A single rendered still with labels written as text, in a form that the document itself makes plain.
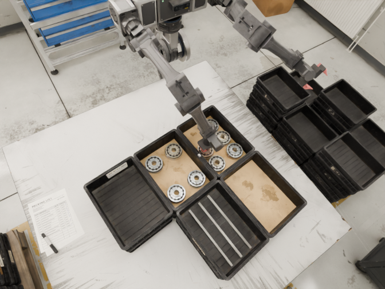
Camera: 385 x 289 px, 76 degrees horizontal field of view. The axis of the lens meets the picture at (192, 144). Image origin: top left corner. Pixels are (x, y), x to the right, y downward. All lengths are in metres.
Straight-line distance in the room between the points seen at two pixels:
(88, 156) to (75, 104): 1.25
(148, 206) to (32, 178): 0.76
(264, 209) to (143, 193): 0.69
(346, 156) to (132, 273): 1.79
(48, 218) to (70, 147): 0.46
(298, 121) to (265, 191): 1.09
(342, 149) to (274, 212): 1.04
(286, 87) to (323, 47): 1.55
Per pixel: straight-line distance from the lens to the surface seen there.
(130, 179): 1.48
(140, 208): 1.42
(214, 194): 1.45
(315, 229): 1.75
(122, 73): 3.06
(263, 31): 1.05
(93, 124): 1.85
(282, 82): 2.51
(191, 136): 1.58
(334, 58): 3.88
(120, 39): 3.26
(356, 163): 2.37
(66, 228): 1.63
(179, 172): 1.47
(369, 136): 2.75
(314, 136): 2.44
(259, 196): 1.51
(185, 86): 0.88
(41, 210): 1.71
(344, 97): 2.70
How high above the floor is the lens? 2.20
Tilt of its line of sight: 62 degrees down
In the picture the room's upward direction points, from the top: 9 degrees clockwise
